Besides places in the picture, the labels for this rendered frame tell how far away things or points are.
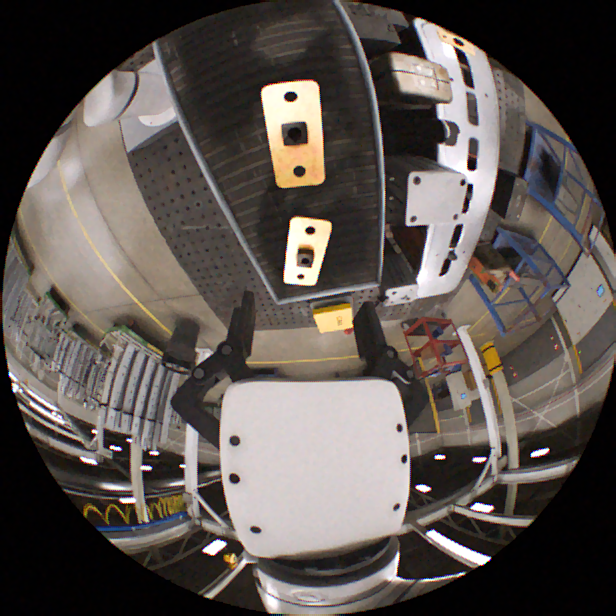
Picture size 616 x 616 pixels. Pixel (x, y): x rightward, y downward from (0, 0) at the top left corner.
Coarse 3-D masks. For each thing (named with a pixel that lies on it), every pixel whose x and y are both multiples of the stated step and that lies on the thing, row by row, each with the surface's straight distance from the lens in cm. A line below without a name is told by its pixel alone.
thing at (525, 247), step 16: (496, 240) 236; (512, 240) 225; (528, 240) 293; (512, 256) 275; (528, 256) 217; (544, 256) 296; (528, 272) 256; (560, 272) 320; (480, 288) 255; (496, 304) 260; (528, 304) 342; (496, 320) 240
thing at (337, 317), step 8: (344, 304) 27; (320, 312) 27; (328, 312) 27; (336, 312) 27; (344, 312) 28; (320, 320) 29; (328, 320) 29; (336, 320) 29; (344, 320) 29; (320, 328) 31; (328, 328) 31; (336, 328) 31; (344, 328) 32
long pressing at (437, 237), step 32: (416, 32) 45; (448, 64) 45; (480, 64) 53; (480, 96) 48; (480, 128) 47; (448, 160) 41; (480, 160) 47; (480, 192) 50; (448, 224) 47; (480, 224) 55; (448, 288) 66
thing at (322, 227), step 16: (304, 224) 17; (320, 224) 17; (288, 240) 18; (304, 240) 18; (320, 240) 18; (288, 256) 19; (304, 256) 18; (320, 256) 19; (288, 272) 20; (304, 272) 20
